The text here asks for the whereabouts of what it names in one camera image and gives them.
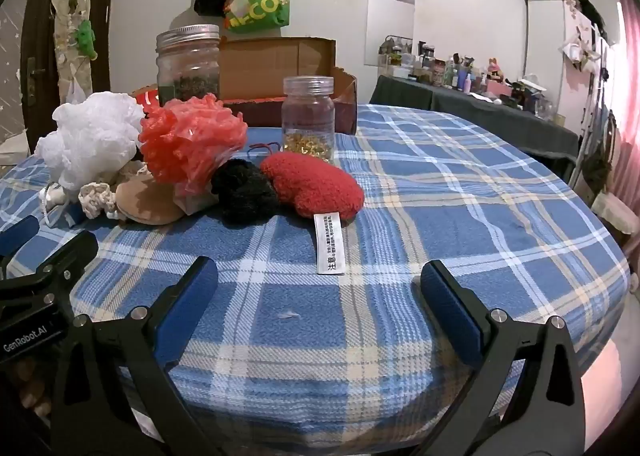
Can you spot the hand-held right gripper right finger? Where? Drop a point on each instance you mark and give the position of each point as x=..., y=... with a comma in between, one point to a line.
x=450, y=308

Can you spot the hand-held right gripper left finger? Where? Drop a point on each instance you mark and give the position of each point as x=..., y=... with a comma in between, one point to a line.
x=192, y=308

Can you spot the cardboard box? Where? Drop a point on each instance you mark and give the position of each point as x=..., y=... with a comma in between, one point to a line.
x=280, y=68

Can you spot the tan felt pouch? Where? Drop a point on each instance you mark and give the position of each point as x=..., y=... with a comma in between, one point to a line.
x=147, y=201

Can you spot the white soft packet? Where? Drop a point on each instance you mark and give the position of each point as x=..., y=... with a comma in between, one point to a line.
x=55, y=196

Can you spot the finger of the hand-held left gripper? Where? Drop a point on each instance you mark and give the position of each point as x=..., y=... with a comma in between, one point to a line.
x=70, y=253
x=17, y=233

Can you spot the row of cosmetic bottles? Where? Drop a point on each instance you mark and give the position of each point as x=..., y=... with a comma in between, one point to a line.
x=450, y=70

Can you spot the white plastic bag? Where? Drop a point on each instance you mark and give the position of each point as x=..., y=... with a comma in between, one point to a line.
x=76, y=91

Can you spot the pink curtain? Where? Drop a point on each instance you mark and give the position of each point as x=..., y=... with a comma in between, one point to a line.
x=631, y=85

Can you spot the red hair elastic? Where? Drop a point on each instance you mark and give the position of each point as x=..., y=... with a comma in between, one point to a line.
x=262, y=148

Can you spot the dark wooden door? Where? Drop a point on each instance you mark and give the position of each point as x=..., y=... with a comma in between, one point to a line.
x=40, y=30

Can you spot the beige cloth bundle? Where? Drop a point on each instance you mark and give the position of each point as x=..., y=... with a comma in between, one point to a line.
x=195, y=201

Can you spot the cream crochet scrunchie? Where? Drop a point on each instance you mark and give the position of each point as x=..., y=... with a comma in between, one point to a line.
x=97, y=200

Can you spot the blue plaid blanket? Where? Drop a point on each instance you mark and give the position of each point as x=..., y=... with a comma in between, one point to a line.
x=410, y=216

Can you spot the white mesh bath pouf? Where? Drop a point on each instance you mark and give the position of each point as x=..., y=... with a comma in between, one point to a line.
x=92, y=135

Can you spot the green plush toy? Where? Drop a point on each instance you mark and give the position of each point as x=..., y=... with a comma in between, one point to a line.
x=86, y=38

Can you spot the red plush heart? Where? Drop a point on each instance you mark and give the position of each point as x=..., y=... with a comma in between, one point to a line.
x=315, y=186

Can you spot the dark cloth covered dresser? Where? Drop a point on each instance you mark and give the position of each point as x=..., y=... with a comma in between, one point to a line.
x=500, y=128

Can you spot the red mesh bath pouf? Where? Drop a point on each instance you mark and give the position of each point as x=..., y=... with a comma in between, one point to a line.
x=192, y=140

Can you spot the black fluffy scrunchie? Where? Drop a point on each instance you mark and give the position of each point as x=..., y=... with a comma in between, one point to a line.
x=245, y=193

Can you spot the person's left hand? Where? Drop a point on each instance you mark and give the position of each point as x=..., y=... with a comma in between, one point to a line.
x=35, y=391

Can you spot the white cabinet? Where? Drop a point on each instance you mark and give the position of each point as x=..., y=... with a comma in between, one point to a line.
x=550, y=45

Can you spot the wall mirror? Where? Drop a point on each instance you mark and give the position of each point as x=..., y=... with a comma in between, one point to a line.
x=390, y=0

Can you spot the glass jar with metal lid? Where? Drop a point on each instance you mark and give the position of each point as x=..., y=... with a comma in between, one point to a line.
x=189, y=68

